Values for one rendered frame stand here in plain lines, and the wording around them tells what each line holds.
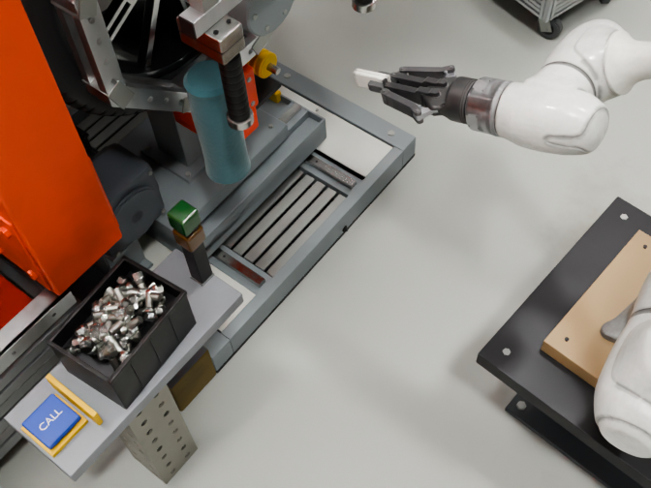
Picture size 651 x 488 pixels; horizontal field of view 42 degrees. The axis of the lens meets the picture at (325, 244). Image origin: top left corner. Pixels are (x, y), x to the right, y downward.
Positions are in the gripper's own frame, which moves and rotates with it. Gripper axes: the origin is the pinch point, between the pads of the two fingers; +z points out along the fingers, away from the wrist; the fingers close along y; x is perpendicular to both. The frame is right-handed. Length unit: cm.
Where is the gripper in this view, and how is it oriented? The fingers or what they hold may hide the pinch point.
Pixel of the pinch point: (372, 80)
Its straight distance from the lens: 153.1
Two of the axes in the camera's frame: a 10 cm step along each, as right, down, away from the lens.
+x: 2.6, 6.4, 7.2
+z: -8.0, -2.8, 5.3
